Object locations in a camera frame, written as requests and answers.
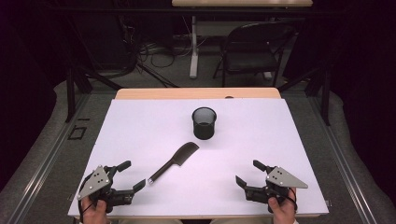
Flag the wooden desk with white legs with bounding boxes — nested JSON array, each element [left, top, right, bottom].
[[171, 0, 314, 80]]

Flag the tangled floor cables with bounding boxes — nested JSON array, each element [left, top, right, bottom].
[[134, 36, 194, 70]]

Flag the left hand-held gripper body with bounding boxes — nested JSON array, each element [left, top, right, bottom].
[[77, 164, 135, 214]]

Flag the person's right hand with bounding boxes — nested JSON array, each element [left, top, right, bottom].
[[267, 188, 299, 224]]

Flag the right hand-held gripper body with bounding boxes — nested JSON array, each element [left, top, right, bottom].
[[244, 166, 309, 214]]

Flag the black handled comb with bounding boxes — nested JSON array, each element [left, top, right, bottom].
[[148, 141, 201, 186]]

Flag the metal floor rail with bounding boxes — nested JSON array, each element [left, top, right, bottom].
[[6, 92, 92, 224], [309, 96, 378, 224]]

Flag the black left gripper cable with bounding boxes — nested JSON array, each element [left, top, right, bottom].
[[78, 186, 94, 224]]

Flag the white board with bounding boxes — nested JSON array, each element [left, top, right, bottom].
[[67, 98, 330, 217]]

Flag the light wooden table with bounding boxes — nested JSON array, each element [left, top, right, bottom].
[[74, 87, 321, 221]]

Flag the black folding chair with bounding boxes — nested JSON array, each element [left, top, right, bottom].
[[212, 21, 297, 88]]

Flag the black mesh cup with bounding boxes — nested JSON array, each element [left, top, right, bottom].
[[191, 106, 218, 141]]

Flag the person's left hand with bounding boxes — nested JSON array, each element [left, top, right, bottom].
[[80, 196, 111, 224]]

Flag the black metal stand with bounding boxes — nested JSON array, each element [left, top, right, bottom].
[[277, 65, 332, 127], [64, 63, 124, 123]]

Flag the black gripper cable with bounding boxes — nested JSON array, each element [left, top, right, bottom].
[[78, 186, 94, 224], [288, 187, 299, 213]]

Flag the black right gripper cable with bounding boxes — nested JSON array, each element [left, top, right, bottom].
[[288, 187, 299, 213]]

